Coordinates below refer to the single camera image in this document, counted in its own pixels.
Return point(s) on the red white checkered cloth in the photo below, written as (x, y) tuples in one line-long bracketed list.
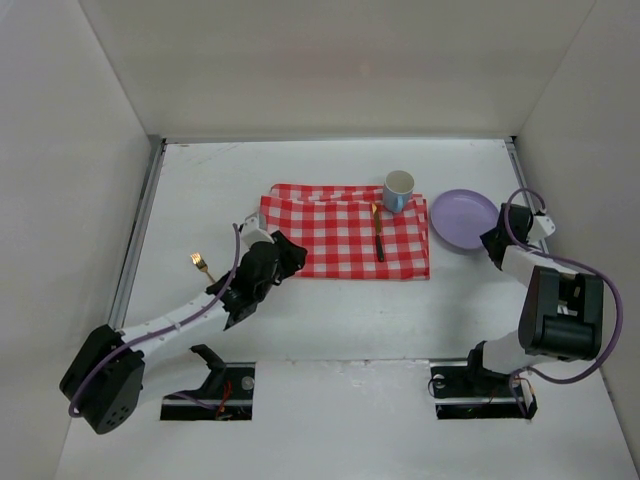
[(335, 225)]

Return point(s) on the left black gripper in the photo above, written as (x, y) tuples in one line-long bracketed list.
[(279, 254)]

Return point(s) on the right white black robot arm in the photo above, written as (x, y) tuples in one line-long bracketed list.
[(562, 314)]

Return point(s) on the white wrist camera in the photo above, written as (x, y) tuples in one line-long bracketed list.
[(542, 226), (253, 230)]

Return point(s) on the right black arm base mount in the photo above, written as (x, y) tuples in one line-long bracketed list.
[(463, 389)]

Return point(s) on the gold knife black handle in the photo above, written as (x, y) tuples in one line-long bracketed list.
[(378, 231)]

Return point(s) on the blue white mug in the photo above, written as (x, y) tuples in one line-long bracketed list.
[(397, 190)]

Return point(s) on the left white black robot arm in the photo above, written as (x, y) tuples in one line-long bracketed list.
[(116, 370)]

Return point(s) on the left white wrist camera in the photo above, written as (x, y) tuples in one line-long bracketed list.
[(253, 230)]

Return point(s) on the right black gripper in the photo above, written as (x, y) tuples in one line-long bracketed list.
[(495, 242)]

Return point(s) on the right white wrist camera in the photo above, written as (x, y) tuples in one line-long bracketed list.
[(542, 226)]

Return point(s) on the gold fork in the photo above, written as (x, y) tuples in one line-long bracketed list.
[(202, 266)]

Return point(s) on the purple plastic plate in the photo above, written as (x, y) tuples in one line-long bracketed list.
[(461, 216)]

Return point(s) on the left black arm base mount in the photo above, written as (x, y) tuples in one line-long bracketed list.
[(226, 394)]

